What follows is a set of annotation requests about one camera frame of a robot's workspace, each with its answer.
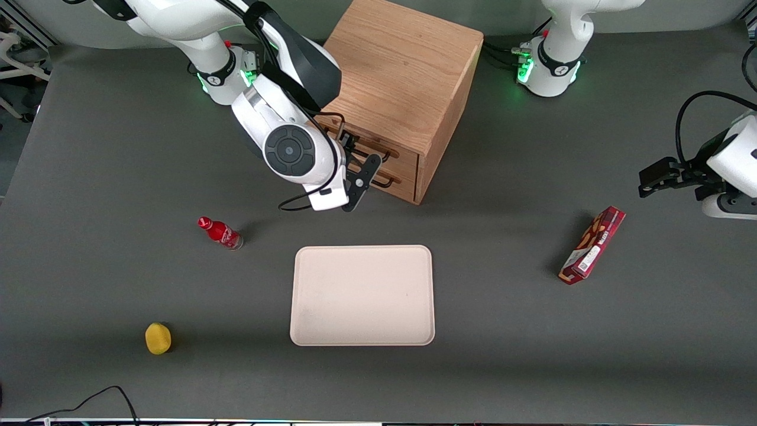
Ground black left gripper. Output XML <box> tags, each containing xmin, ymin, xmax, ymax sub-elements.
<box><xmin>638</xmin><ymin>131</ymin><xmax>733</xmax><ymax>203</ymax></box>

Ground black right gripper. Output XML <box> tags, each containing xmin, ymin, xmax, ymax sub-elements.
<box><xmin>336</xmin><ymin>133</ymin><xmax>383</xmax><ymax>213</ymax></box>

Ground wooden drawer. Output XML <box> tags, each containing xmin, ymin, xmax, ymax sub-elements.
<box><xmin>315</xmin><ymin>112</ymin><xmax>422</xmax><ymax>180</ymax></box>
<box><xmin>368</xmin><ymin>160</ymin><xmax>420</xmax><ymax>204</ymax></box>

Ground wooden drawer cabinet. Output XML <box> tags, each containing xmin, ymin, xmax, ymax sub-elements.
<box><xmin>313</xmin><ymin>0</ymin><xmax>484</xmax><ymax>206</ymax></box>

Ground red cookie box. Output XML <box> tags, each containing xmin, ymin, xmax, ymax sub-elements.
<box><xmin>558</xmin><ymin>205</ymin><xmax>627</xmax><ymax>286</ymax></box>

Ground beige plastic tray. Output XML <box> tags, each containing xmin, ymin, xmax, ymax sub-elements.
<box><xmin>289</xmin><ymin>244</ymin><xmax>436</xmax><ymax>347</ymax></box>

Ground red soda bottle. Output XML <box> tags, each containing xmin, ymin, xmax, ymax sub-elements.
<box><xmin>197</xmin><ymin>216</ymin><xmax>244</xmax><ymax>251</ymax></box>

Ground yellow lemon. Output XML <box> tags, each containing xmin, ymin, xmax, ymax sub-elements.
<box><xmin>145</xmin><ymin>322</ymin><xmax>173</xmax><ymax>356</ymax></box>

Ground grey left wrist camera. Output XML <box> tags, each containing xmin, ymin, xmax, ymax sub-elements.
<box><xmin>702</xmin><ymin>192</ymin><xmax>757</xmax><ymax>221</ymax></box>

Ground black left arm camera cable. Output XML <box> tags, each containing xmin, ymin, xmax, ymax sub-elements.
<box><xmin>674</xmin><ymin>90</ymin><xmax>757</xmax><ymax>167</ymax></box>

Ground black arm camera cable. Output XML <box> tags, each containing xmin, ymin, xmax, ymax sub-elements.
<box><xmin>218</xmin><ymin>0</ymin><xmax>347</xmax><ymax>212</ymax></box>
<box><xmin>674</xmin><ymin>90</ymin><xmax>757</xmax><ymax>167</ymax></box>

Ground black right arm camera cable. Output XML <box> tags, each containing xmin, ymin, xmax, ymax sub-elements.
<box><xmin>218</xmin><ymin>0</ymin><xmax>347</xmax><ymax>212</ymax></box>

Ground black hanging cable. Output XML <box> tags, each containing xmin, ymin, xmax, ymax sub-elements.
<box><xmin>742</xmin><ymin>41</ymin><xmax>757</xmax><ymax>93</ymax></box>

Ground black base cable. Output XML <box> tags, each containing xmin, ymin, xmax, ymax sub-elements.
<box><xmin>483</xmin><ymin>50</ymin><xmax>523</xmax><ymax>69</ymax></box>
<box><xmin>483</xmin><ymin>39</ymin><xmax>528</xmax><ymax>59</ymax></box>

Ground black table edge cable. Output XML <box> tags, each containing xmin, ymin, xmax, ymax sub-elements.
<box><xmin>22</xmin><ymin>385</ymin><xmax>140</xmax><ymax>426</ymax></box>

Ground white tubular frame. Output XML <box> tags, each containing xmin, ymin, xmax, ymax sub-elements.
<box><xmin>0</xmin><ymin>30</ymin><xmax>51</xmax><ymax>122</ymax></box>

